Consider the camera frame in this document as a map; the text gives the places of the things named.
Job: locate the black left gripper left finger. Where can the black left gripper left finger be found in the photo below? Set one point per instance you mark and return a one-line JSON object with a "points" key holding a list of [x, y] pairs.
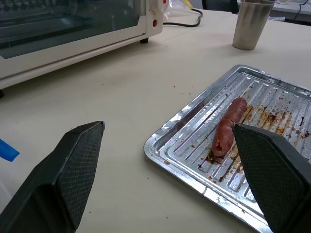
{"points": [[53, 184]]}

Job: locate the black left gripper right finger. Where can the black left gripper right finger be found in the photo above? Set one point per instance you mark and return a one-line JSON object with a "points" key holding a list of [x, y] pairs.
{"points": [[274, 174]]}

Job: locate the blue plastic object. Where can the blue plastic object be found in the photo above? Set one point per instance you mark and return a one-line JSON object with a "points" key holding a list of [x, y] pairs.
{"points": [[7, 150]]}

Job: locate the silver ribbed baking tray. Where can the silver ribbed baking tray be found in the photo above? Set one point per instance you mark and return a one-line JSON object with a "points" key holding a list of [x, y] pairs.
{"points": [[255, 116]]}

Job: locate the red-brown sausage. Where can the red-brown sausage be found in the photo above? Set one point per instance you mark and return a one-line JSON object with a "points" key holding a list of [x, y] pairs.
{"points": [[228, 127]]}

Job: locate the stainless steel cup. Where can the stainless steel cup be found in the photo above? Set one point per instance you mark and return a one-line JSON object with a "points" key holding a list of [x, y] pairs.
{"points": [[250, 24]]}

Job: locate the white toaster oven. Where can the white toaster oven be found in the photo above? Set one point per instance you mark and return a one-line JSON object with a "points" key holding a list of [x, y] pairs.
{"points": [[60, 31]]}

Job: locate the clear plastic bag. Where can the clear plastic bag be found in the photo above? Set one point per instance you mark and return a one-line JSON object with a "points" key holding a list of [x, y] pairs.
{"points": [[178, 7]]}

